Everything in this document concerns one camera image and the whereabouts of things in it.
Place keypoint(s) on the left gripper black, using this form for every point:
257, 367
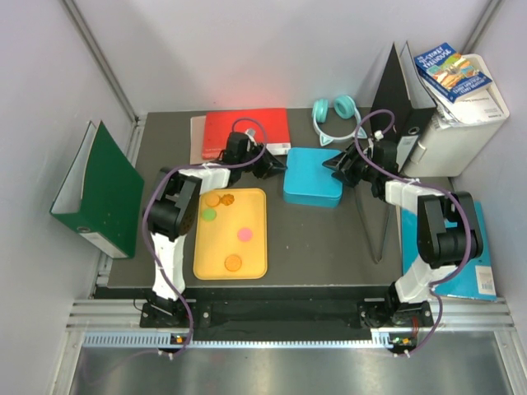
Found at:
268, 164

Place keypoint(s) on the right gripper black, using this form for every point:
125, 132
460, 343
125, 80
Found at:
347, 176

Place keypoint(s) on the teal tin lid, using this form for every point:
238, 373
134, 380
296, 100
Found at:
305, 173

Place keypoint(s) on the teal cookie tin box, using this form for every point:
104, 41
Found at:
313, 200

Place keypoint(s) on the grey metal tongs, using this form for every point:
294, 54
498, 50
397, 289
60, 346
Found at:
376, 256

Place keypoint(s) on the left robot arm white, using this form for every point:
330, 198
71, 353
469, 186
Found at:
172, 208

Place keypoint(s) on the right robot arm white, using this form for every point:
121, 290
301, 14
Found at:
448, 231

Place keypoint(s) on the brown flower cookie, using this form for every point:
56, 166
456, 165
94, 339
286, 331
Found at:
227, 199

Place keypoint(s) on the teal cat ear headphones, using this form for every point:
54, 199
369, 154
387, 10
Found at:
335, 121

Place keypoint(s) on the round tan cookie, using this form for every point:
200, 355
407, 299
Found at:
212, 200

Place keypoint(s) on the pink cookie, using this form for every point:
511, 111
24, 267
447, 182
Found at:
245, 234

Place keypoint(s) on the green cookie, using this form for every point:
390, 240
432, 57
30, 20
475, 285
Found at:
209, 214

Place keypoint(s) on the brown notebook under red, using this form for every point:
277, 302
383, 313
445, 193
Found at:
197, 126

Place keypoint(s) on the yellow plastic tray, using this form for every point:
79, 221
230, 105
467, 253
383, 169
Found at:
215, 240

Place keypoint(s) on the white storage bin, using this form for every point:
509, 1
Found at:
447, 152

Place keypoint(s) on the round orange biscuit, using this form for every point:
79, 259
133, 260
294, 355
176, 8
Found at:
233, 263

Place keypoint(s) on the blue paperback book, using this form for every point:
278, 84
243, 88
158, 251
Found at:
450, 73

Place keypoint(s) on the white papers in bin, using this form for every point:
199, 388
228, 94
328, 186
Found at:
477, 109

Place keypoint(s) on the blue folder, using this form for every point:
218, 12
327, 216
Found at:
475, 281

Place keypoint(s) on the black ring binder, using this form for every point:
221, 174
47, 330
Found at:
401, 91

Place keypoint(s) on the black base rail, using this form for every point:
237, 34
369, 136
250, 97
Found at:
338, 306

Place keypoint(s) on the green ring binder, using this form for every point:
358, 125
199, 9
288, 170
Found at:
101, 195

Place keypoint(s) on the grey slotted cable duct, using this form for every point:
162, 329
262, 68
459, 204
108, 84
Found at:
167, 340

